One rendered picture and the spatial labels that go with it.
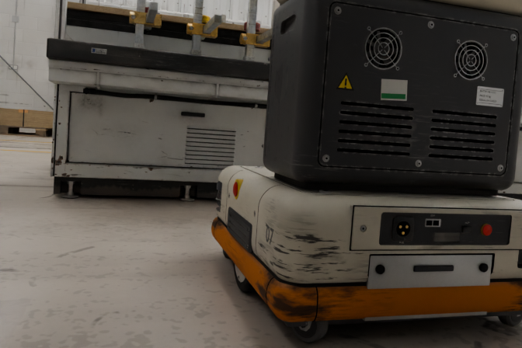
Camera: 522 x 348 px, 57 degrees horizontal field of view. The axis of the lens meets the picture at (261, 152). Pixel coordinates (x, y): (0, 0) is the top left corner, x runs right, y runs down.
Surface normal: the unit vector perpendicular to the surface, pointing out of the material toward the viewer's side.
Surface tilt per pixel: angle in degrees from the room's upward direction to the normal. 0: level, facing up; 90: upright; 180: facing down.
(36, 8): 90
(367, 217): 90
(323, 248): 90
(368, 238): 90
